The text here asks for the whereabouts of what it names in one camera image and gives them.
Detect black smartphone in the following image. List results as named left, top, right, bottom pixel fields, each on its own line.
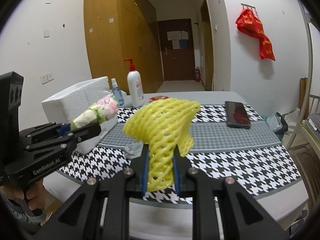
left=225, top=101, right=251, bottom=130

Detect small grey cloth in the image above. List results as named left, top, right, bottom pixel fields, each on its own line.
left=124, top=142, right=143, bottom=160

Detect double white wall switch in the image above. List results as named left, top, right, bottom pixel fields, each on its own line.
left=40, top=72, right=54, bottom=84

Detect dark brown entrance door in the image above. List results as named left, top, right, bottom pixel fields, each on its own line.
left=157, top=19, right=195, bottom=82

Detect houndstooth table cloth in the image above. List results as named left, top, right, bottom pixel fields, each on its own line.
left=56, top=102, right=308, bottom=203

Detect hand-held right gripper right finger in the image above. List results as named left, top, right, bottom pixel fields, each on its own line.
left=172, top=147, right=290, bottom=240

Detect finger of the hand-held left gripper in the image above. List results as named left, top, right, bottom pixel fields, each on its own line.
left=24, top=122, right=102, bottom=153
left=20, top=121, right=73, bottom=140

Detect light wooden side door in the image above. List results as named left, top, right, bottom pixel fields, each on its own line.
left=200, top=0, right=214, bottom=91

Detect leaning wooden planks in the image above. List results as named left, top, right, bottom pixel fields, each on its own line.
left=300, top=77, right=310, bottom=98

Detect grey metal bunk bed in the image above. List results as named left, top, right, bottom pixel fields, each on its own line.
left=287, top=0, right=320, bottom=150

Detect white lotion bottle red pump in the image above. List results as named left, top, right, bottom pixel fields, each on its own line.
left=123, top=58, right=145, bottom=108

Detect person's left forearm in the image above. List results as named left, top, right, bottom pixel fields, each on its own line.
left=0, top=195, right=33, bottom=234

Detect white foam box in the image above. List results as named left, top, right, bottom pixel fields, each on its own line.
left=41, top=76, right=119, bottom=154

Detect clear plastic bag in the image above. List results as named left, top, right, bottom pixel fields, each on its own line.
left=266, top=112, right=288, bottom=137

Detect blue spray bottle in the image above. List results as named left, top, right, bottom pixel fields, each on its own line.
left=110, top=78, right=125, bottom=107

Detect person's left hand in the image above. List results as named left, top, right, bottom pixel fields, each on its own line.
left=12, top=180, right=47, bottom=213

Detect floral tissue pack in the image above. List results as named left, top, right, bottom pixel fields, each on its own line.
left=71, top=94, right=119, bottom=132

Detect white paper notice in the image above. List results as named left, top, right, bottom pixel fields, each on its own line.
left=167, top=31, right=188, bottom=40

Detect red printed bag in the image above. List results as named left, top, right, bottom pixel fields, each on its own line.
left=235, top=8, right=276, bottom=61

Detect tall wooden wardrobe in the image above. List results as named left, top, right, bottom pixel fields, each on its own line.
left=83, top=0, right=164, bottom=94

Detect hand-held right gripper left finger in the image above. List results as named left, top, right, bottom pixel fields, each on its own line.
left=34, top=144, right=150, bottom=240

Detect yellow foam net sleeve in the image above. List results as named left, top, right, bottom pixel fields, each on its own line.
left=122, top=97, right=201, bottom=193

